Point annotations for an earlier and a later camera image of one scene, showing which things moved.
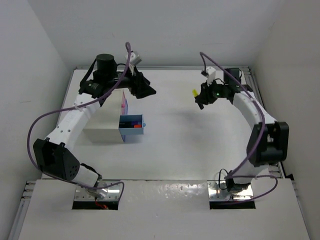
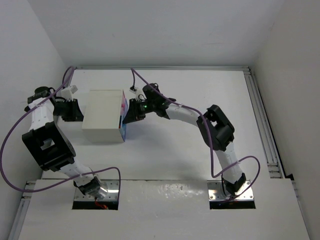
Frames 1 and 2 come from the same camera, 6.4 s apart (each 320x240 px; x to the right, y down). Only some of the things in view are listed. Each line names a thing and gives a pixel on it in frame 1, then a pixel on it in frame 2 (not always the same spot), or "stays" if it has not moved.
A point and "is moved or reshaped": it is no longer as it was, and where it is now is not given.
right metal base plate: (218, 191) stays
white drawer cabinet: (103, 126) stays
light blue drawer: (131, 124) is moved or reshaped
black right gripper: (205, 94) -> (133, 114)
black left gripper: (141, 88) -> (75, 114)
